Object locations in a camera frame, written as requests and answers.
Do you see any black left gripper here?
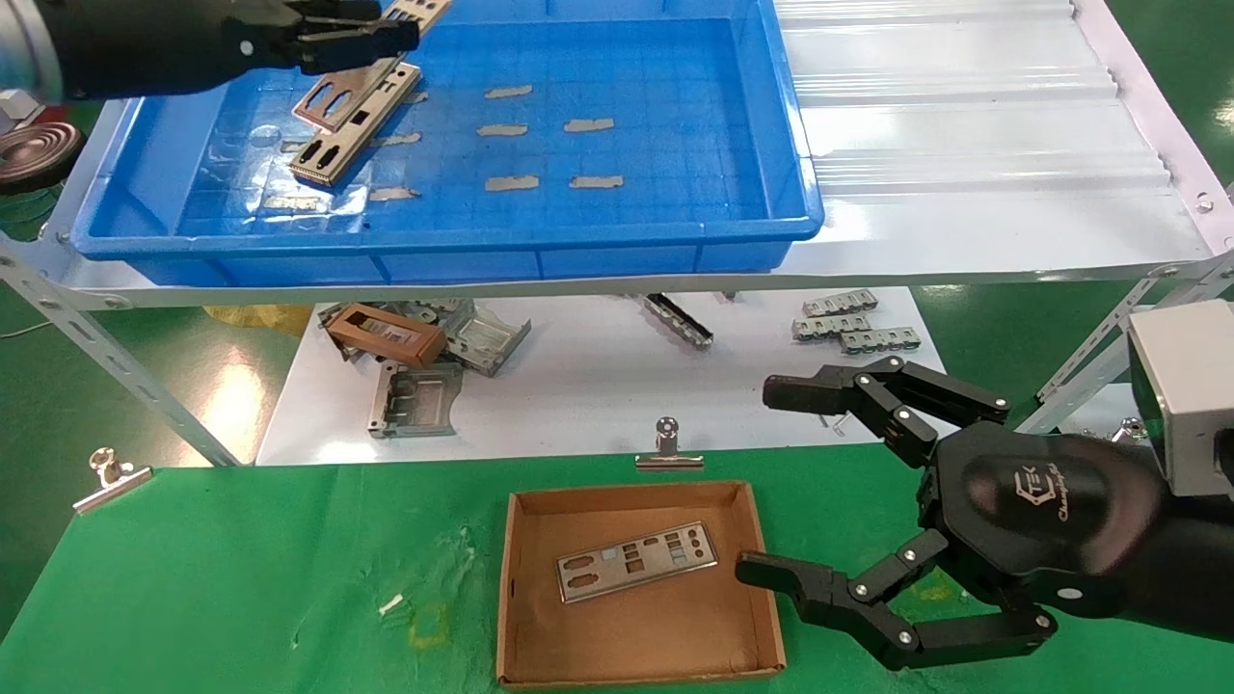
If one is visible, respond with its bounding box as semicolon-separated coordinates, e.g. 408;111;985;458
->
43;0;420;100

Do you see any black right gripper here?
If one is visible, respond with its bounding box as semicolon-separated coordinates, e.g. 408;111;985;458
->
736;356;1167;672

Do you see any silver metal IO shield plate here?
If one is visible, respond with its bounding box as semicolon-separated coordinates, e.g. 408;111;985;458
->
292;0;451;133
555;521;719;605
288;63;423;187

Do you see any brown cardboard box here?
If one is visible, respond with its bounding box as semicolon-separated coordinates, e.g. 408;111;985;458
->
496;480;787;690

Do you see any blue plastic tray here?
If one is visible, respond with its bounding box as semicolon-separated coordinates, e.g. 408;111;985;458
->
72;0;825;288

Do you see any perforated metal angle strut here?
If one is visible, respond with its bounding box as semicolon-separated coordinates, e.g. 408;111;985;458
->
1017;253;1234;435
0;236;240;467

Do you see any black chrome strip part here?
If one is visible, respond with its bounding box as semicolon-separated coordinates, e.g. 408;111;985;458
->
636;293;714;349

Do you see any yellow plastic bag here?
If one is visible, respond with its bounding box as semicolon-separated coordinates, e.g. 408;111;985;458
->
202;305;314;335

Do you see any white flat board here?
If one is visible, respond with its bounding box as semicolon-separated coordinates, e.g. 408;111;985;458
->
255;286;951;467

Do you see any black round speaker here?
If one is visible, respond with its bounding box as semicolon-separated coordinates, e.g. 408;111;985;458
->
0;122;86;197

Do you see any white corrugated shelf board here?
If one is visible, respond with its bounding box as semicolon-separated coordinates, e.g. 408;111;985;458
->
0;0;1234;309

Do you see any green table cloth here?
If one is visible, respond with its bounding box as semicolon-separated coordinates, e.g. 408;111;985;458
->
0;445;1234;694

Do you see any small grey slotted bracket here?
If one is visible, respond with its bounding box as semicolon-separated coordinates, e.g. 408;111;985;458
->
791;313;872;341
839;327;922;355
803;288;879;318

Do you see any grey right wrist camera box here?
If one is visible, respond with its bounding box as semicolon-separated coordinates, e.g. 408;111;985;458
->
1126;299;1234;499

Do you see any brown rectangular frame part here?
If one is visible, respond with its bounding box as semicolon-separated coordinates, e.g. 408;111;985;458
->
325;303;447;368

